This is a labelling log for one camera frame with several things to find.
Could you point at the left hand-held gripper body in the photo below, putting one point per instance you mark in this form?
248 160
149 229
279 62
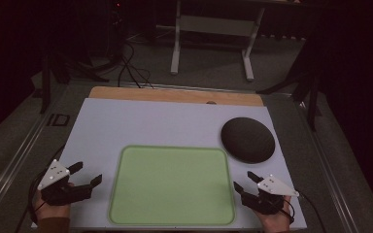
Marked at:
54 174

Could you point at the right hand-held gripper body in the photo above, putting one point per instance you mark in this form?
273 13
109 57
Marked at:
273 187

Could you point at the person's right hand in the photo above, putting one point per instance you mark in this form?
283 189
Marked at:
274 222

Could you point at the person's left hand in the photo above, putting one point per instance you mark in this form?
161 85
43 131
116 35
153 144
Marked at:
51 211

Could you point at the dark round plate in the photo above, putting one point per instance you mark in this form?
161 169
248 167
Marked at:
248 139

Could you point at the green rectangular tray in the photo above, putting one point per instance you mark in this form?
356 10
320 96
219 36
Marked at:
171 186

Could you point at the white table mat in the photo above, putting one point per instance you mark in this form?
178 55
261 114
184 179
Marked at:
142 123

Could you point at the small brown knob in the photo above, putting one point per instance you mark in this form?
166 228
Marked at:
211 102

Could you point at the black tripod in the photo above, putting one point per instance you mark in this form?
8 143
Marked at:
306 87

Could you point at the metal floor rail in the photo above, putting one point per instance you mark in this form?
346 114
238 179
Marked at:
9 169
328 168

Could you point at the black floor bracket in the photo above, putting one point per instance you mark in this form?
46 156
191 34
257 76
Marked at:
58 120

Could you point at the white metal table frame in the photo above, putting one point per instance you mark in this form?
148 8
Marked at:
217 26

